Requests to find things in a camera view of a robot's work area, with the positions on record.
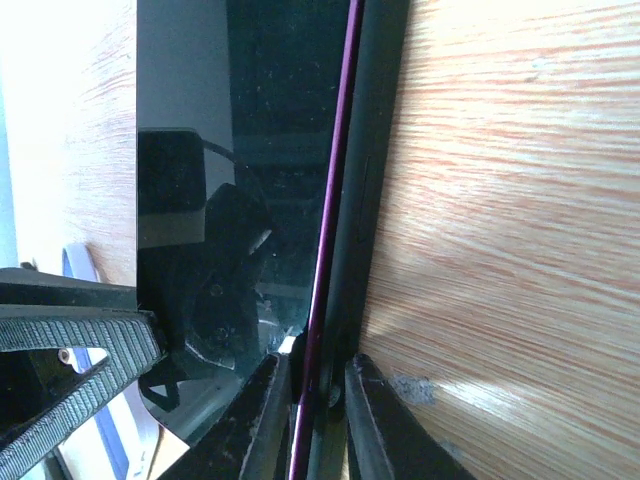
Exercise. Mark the black phone case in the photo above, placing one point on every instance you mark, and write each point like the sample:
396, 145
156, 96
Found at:
371, 63

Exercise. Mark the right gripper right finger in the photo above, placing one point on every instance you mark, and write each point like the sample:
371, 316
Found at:
385, 440

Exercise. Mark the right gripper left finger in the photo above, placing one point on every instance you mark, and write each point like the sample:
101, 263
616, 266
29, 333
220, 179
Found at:
68, 347

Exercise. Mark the lavender phone case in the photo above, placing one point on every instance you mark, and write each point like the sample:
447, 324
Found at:
121, 440

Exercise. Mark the dark phone magenta edge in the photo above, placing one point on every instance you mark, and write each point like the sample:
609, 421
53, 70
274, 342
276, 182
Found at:
243, 116

